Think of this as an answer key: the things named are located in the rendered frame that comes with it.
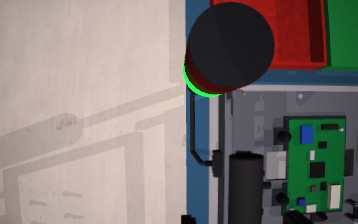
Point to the red bin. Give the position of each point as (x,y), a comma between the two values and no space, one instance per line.
(299,32)

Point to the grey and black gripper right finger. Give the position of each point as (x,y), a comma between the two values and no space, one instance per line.
(295,217)

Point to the green circuit board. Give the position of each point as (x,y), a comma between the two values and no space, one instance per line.
(315,164)

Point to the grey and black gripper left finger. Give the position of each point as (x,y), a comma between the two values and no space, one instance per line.
(188,219)

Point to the green open bin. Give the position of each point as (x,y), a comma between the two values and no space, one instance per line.
(341,26)

